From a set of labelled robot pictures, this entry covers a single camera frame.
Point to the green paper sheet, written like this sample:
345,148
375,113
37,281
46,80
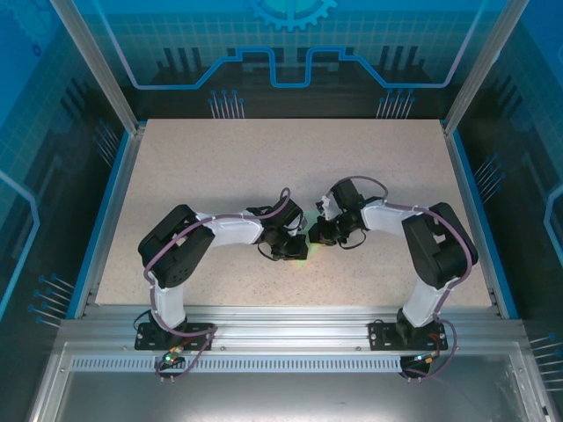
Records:
309,219

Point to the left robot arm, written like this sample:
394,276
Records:
176,246

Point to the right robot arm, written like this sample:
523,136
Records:
440,250

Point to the metal tray panel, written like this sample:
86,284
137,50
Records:
286,400

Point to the aluminium mounting rail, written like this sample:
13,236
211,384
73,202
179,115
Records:
286,329

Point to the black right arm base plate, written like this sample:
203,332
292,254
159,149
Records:
379,336

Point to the aluminium side rail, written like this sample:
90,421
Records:
113,211
473,211

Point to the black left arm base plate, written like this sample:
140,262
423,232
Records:
143,340

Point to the aluminium frame post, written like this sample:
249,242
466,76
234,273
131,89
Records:
100,66
484,66

